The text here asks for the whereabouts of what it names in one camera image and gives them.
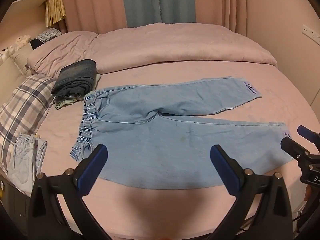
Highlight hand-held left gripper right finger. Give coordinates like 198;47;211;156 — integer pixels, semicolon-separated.
209;144;294;240

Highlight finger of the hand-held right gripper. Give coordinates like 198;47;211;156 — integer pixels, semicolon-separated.
297;125;320;153
280;137;311;161

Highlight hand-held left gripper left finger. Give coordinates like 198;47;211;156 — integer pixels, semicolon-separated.
27;144;112;240

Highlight light blue denim pants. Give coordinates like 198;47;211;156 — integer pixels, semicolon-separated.
70;76;294;190

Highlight folded pale denim pants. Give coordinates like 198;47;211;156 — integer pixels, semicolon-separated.
7;133;48;195

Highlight folded dark denim garment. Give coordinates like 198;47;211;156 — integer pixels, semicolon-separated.
51;59;97;98

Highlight plaid pillow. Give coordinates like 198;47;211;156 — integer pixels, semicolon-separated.
0;74;57;168

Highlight pink pillow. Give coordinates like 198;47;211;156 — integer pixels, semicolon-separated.
27;31;99;78

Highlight pink duvet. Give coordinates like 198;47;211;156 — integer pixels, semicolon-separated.
96;22;278;74

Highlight checkered dark pillow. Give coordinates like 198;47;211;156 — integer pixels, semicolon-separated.
30;29;63;49

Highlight white plush toy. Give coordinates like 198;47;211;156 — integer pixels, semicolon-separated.
15;36;32;50

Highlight pink curtain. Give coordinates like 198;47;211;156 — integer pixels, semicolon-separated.
195;0;265;45
59;0;129;34

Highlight yellow crumpled object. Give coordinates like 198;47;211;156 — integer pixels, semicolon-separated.
45;0;67;28

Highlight blue curtain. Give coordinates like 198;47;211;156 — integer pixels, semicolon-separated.
121;0;197;27

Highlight white wall socket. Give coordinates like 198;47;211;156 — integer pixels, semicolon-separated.
302;24;320;40

